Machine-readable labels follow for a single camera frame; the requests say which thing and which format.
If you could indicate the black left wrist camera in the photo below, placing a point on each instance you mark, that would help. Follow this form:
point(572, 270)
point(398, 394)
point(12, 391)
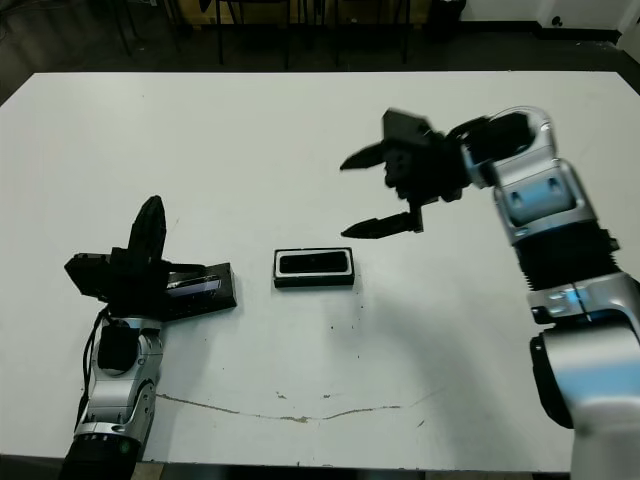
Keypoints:
point(87, 275)

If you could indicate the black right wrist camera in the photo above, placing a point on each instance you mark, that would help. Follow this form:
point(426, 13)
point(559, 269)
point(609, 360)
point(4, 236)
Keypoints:
point(405, 127)

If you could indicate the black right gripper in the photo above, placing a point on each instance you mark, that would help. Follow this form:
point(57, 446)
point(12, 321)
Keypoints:
point(430, 170)

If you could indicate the black printed box lid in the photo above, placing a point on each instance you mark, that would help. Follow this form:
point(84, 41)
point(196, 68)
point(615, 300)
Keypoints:
point(215, 295)

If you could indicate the black trash bin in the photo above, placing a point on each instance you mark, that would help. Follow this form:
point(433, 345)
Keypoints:
point(447, 20)

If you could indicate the black slim camera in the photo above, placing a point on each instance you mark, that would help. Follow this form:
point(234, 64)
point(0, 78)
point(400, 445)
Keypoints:
point(312, 262)

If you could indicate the black door stopper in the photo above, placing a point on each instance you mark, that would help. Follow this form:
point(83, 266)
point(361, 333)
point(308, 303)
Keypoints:
point(557, 20)

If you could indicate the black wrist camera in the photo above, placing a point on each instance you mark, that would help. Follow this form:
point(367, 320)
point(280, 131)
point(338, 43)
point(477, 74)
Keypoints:
point(405, 127)
point(87, 275)

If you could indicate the black box base white insert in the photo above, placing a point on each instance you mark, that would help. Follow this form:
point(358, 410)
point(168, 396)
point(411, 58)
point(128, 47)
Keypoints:
point(315, 284)

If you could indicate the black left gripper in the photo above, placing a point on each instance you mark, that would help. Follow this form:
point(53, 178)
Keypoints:
point(137, 290)

